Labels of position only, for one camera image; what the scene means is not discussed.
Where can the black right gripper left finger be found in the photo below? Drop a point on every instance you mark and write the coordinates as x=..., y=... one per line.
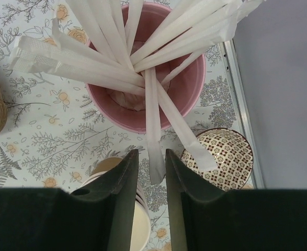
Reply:
x=98, y=216

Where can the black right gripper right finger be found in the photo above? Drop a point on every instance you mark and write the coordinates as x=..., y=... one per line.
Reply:
x=204, y=217

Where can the white paper straw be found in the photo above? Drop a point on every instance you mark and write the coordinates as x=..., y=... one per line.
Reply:
x=153, y=128

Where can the stack of paper cups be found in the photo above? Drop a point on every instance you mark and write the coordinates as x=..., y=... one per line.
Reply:
x=141, y=227

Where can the floral patterned tablecloth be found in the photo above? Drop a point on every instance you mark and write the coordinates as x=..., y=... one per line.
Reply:
x=54, y=135

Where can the pink straw holder cup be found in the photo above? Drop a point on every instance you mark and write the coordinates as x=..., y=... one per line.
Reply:
x=184, y=90

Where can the aluminium frame rail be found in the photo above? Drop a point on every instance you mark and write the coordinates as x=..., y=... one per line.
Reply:
x=240, y=106

